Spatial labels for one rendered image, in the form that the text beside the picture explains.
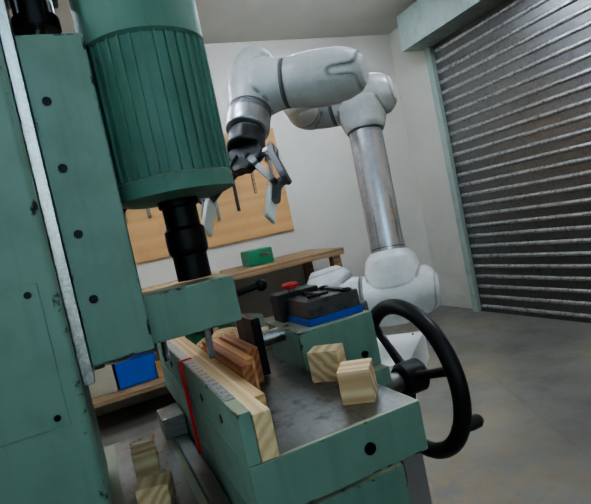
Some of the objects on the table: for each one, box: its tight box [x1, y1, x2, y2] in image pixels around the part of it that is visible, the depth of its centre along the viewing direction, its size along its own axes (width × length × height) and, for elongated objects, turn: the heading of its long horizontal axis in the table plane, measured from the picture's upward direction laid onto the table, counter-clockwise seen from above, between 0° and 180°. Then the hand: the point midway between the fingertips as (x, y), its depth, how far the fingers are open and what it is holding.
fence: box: [157, 343, 261, 468], centre depth 77 cm, size 60×2×6 cm, turn 96°
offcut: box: [336, 358, 378, 405], centre depth 62 cm, size 4×4×4 cm
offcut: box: [307, 343, 346, 383], centre depth 71 cm, size 4×4×4 cm
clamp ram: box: [236, 313, 289, 376], centre depth 82 cm, size 9×8×9 cm
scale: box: [166, 340, 235, 402], centre depth 77 cm, size 50×1×1 cm, turn 96°
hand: (237, 221), depth 92 cm, fingers open, 13 cm apart
